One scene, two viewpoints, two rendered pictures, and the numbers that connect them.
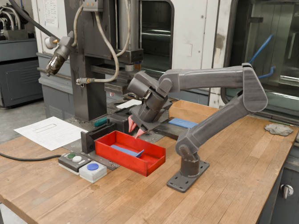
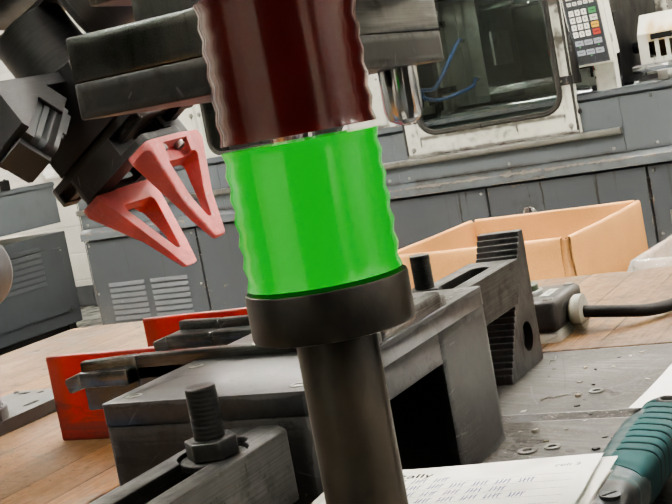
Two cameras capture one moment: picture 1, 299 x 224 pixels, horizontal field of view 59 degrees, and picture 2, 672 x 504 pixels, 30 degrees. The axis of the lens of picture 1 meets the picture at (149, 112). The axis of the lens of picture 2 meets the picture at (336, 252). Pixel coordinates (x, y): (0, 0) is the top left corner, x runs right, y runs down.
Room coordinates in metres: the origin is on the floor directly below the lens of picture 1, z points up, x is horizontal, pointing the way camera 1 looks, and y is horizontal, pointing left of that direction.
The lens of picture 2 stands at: (1.73, 0.03, 1.09)
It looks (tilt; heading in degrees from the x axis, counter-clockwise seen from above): 6 degrees down; 173
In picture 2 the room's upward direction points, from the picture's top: 10 degrees counter-clockwise
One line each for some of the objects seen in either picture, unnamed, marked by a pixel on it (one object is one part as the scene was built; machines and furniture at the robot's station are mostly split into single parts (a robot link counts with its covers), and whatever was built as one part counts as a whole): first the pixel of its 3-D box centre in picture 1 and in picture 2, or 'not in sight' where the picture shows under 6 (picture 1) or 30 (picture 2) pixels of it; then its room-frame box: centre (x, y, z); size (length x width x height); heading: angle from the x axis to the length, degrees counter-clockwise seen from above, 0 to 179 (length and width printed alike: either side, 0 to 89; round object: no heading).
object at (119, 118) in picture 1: (129, 113); (313, 348); (1.14, 0.09, 0.98); 0.20 x 0.10 x 0.01; 145
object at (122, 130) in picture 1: (129, 121); (329, 434); (1.14, 0.09, 0.94); 0.20 x 0.10 x 0.07; 145
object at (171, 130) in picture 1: (176, 127); not in sight; (1.14, -0.13, 0.91); 0.17 x 0.16 x 0.02; 145
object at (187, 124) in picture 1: (186, 121); not in sight; (1.17, -0.18, 0.93); 0.15 x 0.07 x 0.03; 56
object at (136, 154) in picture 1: (122, 151); not in sight; (0.90, 0.10, 0.92); 0.15 x 0.07 x 0.03; 59
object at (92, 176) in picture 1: (93, 174); not in sight; (0.77, 0.19, 0.90); 0.07 x 0.07 x 0.06; 55
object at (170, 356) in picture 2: not in sight; (256, 369); (1.15, 0.06, 0.98); 0.13 x 0.01 x 0.03; 55
